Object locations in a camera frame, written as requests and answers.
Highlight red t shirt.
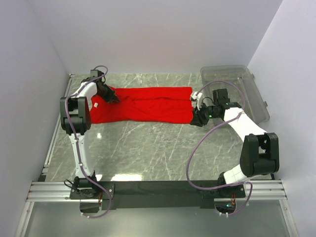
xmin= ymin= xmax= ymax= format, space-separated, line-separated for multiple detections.
xmin=90 ymin=86 xmax=193 ymax=124

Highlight clear plastic storage bin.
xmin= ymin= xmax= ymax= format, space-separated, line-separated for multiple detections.
xmin=200 ymin=65 xmax=270 ymax=124

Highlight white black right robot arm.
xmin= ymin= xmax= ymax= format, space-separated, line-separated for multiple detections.
xmin=189 ymin=89 xmax=279 ymax=191

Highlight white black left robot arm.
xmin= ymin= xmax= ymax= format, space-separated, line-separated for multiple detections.
xmin=60 ymin=65 xmax=119 ymax=199

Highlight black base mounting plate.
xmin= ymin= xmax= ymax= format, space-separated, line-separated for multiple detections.
xmin=70 ymin=181 xmax=246 ymax=210

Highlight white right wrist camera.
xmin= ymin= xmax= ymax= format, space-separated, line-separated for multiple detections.
xmin=190 ymin=91 xmax=203 ymax=110

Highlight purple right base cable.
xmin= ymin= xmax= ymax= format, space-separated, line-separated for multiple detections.
xmin=218 ymin=182 xmax=253 ymax=217

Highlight aluminium front frame rail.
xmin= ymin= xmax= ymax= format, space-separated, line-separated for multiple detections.
xmin=26 ymin=180 xmax=287 ymax=202

